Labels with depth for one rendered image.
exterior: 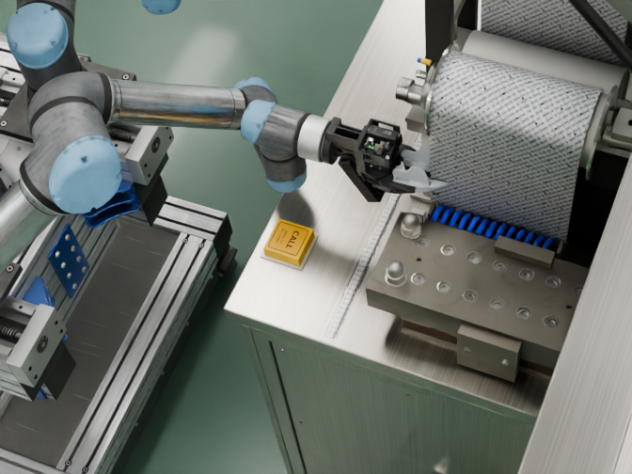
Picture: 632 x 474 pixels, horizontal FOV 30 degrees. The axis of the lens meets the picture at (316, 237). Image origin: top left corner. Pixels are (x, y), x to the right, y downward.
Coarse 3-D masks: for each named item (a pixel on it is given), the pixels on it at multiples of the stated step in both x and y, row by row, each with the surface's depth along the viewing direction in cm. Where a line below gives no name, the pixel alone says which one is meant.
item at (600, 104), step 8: (432, 80) 179; (600, 96) 174; (600, 104) 173; (600, 112) 172; (592, 120) 172; (592, 128) 172; (592, 136) 172; (584, 144) 173; (584, 152) 173; (584, 160) 175
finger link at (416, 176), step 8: (416, 168) 190; (400, 176) 194; (408, 176) 193; (416, 176) 192; (424, 176) 191; (408, 184) 193; (416, 184) 193; (424, 184) 193; (432, 184) 193; (440, 184) 193; (448, 184) 193; (416, 192) 194
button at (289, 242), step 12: (276, 228) 212; (288, 228) 212; (300, 228) 212; (276, 240) 211; (288, 240) 211; (300, 240) 210; (264, 252) 211; (276, 252) 210; (288, 252) 209; (300, 252) 209
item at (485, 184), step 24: (432, 144) 186; (432, 168) 192; (456, 168) 189; (480, 168) 186; (504, 168) 184; (528, 168) 181; (432, 192) 198; (456, 192) 194; (480, 192) 192; (504, 192) 189; (528, 192) 186; (552, 192) 183; (504, 216) 195; (528, 216) 192; (552, 216) 189
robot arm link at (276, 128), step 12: (252, 108) 199; (264, 108) 198; (276, 108) 198; (288, 108) 199; (252, 120) 198; (264, 120) 197; (276, 120) 197; (288, 120) 197; (300, 120) 196; (252, 132) 199; (264, 132) 198; (276, 132) 197; (288, 132) 196; (264, 144) 200; (276, 144) 198; (288, 144) 197; (276, 156) 202; (288, 156) 202
